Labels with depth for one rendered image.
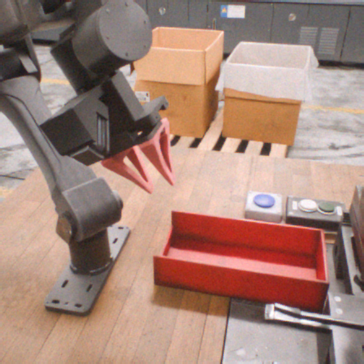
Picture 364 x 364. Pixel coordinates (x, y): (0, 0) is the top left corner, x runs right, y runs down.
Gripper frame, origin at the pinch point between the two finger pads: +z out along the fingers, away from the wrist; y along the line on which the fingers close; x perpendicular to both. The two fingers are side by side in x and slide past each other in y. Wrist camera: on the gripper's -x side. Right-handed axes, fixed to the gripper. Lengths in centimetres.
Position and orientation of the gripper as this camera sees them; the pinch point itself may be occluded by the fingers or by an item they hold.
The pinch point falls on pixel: (160, 182)
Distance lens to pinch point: 52.1
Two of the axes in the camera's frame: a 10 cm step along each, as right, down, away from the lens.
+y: 8.5, -3.1, -4.1
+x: 2.2, -5.1, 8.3
